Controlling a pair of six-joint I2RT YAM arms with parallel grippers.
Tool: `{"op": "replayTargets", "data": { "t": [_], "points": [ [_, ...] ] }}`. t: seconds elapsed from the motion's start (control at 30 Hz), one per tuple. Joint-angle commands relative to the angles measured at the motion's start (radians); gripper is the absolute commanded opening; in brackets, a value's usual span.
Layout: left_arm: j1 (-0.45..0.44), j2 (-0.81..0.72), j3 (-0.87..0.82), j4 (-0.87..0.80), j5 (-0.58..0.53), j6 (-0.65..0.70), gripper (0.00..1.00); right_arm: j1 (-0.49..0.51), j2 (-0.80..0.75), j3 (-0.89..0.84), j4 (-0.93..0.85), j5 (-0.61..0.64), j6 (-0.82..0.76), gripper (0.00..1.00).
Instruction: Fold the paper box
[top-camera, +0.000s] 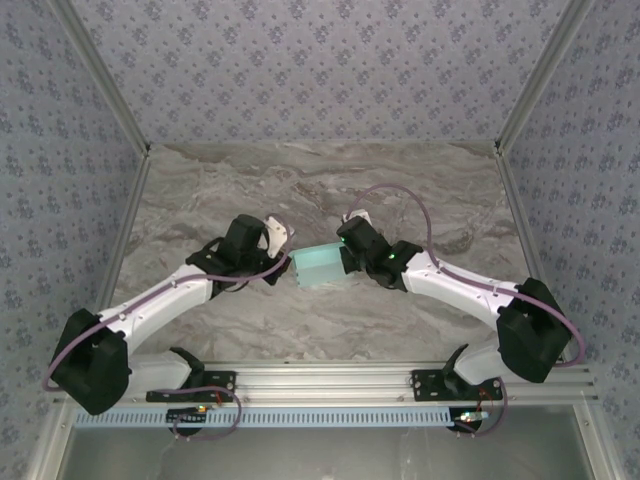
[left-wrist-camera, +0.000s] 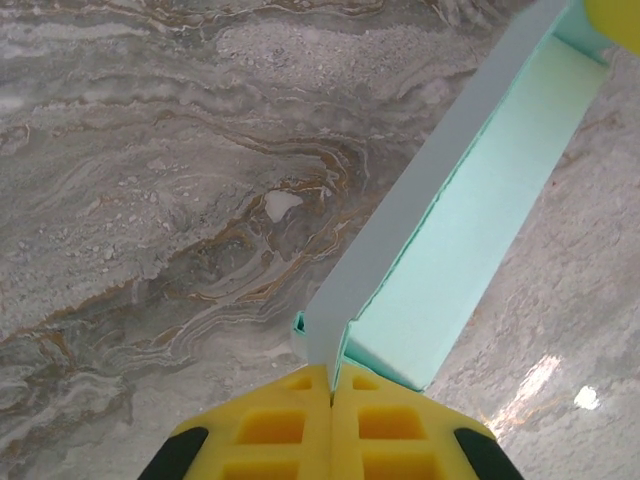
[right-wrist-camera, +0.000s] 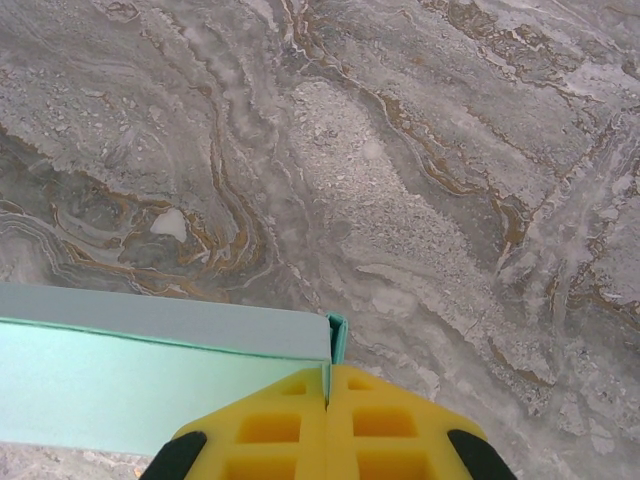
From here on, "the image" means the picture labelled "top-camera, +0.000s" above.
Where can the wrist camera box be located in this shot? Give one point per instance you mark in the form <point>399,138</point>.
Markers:
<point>357,216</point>
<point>277,235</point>

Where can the aluminium side rail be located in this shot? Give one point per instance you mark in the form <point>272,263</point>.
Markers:
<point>126,225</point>
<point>524,225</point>

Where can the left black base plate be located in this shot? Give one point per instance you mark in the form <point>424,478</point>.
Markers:
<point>160,396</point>

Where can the aluminium frame post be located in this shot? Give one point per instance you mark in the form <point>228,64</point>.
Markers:
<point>539,75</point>
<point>107,75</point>

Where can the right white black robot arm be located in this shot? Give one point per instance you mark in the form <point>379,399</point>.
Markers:
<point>450,292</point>

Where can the left black controller board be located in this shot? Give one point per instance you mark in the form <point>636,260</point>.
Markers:
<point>182,416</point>

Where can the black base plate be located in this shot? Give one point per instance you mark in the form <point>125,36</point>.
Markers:
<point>425,387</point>
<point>160,396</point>

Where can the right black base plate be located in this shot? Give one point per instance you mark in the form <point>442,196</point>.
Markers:
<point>425,387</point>

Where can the grey metal panel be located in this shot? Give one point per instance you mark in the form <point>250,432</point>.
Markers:
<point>320,455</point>

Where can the light blue paper box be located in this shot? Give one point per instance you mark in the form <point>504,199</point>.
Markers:
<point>317,267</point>

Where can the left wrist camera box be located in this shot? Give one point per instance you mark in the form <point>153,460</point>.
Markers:
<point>277,235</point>

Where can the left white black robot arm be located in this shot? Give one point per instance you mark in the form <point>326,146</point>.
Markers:
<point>160,300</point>

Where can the right black controller board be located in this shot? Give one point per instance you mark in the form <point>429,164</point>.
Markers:
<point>462,422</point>

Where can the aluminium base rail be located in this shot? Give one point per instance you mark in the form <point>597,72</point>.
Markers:
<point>325,380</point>

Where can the black controller board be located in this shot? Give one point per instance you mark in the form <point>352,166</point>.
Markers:
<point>182,416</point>
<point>462,422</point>

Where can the short aluminium frame leg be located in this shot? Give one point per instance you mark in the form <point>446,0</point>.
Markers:
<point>592,445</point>
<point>47,445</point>

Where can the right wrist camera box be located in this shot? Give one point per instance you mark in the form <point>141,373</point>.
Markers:
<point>357,216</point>

